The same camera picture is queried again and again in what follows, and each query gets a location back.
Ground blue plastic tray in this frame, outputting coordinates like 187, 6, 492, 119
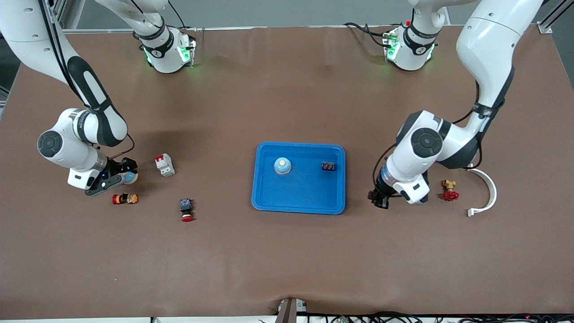
251, 142, 347, 215

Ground white red circuit breaker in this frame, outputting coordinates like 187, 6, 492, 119
154, 153, 176, 177

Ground red emergency stop button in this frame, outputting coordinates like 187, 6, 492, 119
179, 198, 195, 223

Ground brown table cover mat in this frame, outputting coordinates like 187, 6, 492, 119
0, 25, 574, 320

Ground metal table clamp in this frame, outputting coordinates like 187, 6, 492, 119
275, 297, 309, 323

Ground brass valve red handle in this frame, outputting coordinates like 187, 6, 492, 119
440, 179, 460, 201

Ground white curved plastic bracket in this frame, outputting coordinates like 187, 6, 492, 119
467, 168, 497, 218

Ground black right base cable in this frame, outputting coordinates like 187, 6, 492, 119
167, 0, 199, 32

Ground black base cable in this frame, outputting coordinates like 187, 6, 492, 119
167, 0, 199, 32
343, 22, 397, 49

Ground black left base cable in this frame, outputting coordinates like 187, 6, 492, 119
343, 22, 397, 49

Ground aluminium frame profile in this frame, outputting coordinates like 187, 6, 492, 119
538, 0, 574, 35
54, 0, 76, 31

